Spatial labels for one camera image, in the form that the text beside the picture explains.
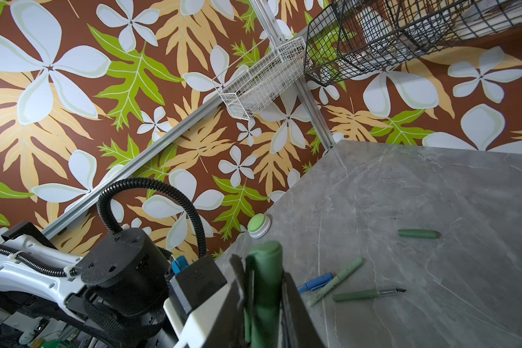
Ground black wire basket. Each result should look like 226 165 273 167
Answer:
304 1 522 86

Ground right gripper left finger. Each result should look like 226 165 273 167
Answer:
203 255 246 347

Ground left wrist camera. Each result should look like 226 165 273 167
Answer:
162 254 233 348

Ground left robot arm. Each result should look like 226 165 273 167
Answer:
0 178 207 347

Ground green pen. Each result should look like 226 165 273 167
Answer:
331 287 407 302
307 258 364 307

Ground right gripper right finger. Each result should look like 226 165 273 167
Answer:
280 272 324 348

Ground green push button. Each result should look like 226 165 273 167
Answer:
247 213 271 239

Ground blue pen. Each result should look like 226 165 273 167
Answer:
297 272 333 293

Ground white wire basket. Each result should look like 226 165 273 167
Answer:
211 36 306 120

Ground dark green pen cap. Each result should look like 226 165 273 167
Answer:
245 241 284 347
398 229 440 239

